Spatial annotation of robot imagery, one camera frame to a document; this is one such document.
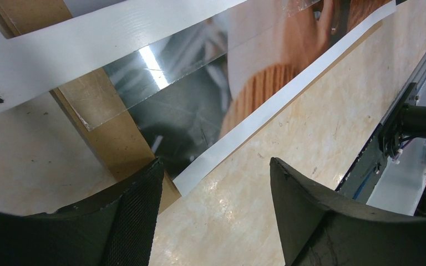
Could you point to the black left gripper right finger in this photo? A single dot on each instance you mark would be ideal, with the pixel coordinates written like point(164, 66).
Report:
point(318, 226)

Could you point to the aluminium front rail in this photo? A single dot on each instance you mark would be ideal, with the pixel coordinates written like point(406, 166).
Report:
point(413, 91)

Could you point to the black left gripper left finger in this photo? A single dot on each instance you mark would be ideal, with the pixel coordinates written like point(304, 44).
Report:
point(115, 226)

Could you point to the white wooden picture frame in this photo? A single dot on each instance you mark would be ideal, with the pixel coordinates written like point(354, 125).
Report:
point(37, 62)

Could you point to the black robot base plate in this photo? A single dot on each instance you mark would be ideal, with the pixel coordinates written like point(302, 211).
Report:
point(366, 170)

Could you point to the glossy photo print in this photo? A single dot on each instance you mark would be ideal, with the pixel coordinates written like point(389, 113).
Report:
point(199, 94)

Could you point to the brown fibreboard backing board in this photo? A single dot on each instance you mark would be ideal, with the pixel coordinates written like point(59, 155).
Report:
point(68, 144)

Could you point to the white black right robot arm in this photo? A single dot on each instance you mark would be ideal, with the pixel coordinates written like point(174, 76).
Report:
point(408, 123)

